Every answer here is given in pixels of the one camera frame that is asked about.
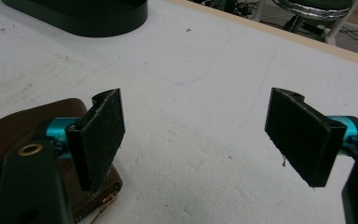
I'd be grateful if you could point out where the brown leather wallet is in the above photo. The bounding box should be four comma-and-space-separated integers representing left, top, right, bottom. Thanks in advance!
0, 98, 124, 224

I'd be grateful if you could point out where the black oval container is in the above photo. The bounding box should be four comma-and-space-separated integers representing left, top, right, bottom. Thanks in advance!
1, 0, 149, 38

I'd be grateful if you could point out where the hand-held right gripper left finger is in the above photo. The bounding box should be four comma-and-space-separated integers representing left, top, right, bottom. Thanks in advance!
46, 88, 126, 192

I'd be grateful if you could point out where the stool with chrome ring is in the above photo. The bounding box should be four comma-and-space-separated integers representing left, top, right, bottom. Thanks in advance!
252, 0, 358, 47

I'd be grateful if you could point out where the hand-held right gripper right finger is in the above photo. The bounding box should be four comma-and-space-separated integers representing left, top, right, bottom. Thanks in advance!
264, 87, 358, 189

